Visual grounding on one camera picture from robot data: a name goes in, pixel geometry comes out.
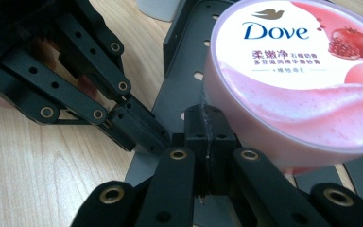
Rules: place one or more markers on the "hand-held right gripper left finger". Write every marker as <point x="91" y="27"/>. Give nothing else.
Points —
<point x="198" y="126"/>

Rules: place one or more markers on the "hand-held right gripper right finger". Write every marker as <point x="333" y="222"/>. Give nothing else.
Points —
<point x="219" y="132"/>

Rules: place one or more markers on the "black corner shelf tray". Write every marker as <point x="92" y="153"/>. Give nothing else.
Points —
<point x="178" y="91"/>

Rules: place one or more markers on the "pink jar with white lid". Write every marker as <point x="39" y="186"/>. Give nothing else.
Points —
<point x="290" y="94"/>

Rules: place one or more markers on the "white bottle with blue cap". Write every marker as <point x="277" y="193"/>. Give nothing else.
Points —
<point x="160" y="8"/>

